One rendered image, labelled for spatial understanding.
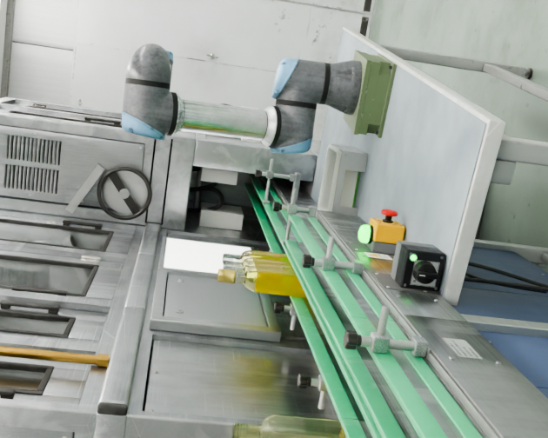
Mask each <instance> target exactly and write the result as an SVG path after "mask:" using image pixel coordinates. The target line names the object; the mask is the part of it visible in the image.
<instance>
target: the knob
mask: <svg viewBox="0 0 548 438"><path fill-rule="evenodd" d="M412 274H413V277H414V278H415V280H416V281H418V282H421V283H423V284H429V283H431V282H433V281H434V280H435V279H436V280H437V279H438V274H437V271H436V269H435V267H434V266H433V264H432V263H430V262H428V261H421V262H418V263H417V264H416V265H415V266H414V268H413V270H412Z"/></svg>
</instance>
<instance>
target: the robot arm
mask: <svg viewBox="0 0 548 438"><path fill-rule="evenodd" d="M172 65H173V53H172V52H170V51H168V50H165V49H164V48H163V47H161V46H160V45H157V44H154V43H147V44H145V45H143V46H141V47H140V48H138V49H137V51H136V52H135V53H134V55H133V56H132V58H131V60H130V62H129V65H128V68H127V70H126V75H125V86H124V103H123V111H122V112H121V114H122V128H123V129H124V130H125V131H127V132H130V133H133V134H137V135H140V136H146V137H149V138H153V139H157V140H161V141H163V140H164V139H165V136H173V135H174V134H176V133H177V132H178V131H183V132H190V133H198V134H205V135H213V136H227V137H235V138H243V139H250V140H258V141H260V142H261V143H262V144H263V146H265V147H269V149H270V152H272V153H280V154H283V153H284V154H298V153H305V152H307V151H309V150H310V148H311V141H312V138H313V130H314V122H315V115H316V109H317V104H324V105H328V106H330V107H332V108H333V109H335V110H339V111H341V112H343V113H345V114H350V115H352V114H353V113H354V112H355V110H356V107H357V105H358V99H359V95H360V90H361V82H362V64H361V62H360V61H356V60H350V61H346V62H341V63H321V62H315V61H309V60H303V59H299V58H297V59H295V58H284V59H283V60H282V61H281V62H280V64H279V66H278V68H277V74H276V76H275V80H274V84H273V87H272V92H271V97H272V98H274V99H276V106H272V105H270V106H268V107H267V108H266V109H264V110H262V109H250V108H243V107H238V106H232V105H229V104H226V103H221V104H216V103H204V102H198V101H191V100H184V99H181V98H180V96H179V95H178V94H177V93H176V92H170V80H171V72H172Z"/></svg>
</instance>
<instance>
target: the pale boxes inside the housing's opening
mask: <svg viewBox="0 0 548 438"><path fill-rule="evenodd" d="M237 174H238V172H234V171H227V170H221V169H207V168H201V170H200V181H205V182H211V183H224V184H231V185H237ZM216 205H217V204H215V203H208V202H201V203H200V208H201V212H199V226H204V227H211V228H218V229H232V230H239V231H241V230H242V225H243V219H244V214H243V211H242V209H241V207H237V206H230V205H223V206H222V207H221V208H219V209H205V208H209V207H213V206H216Z"/></svg>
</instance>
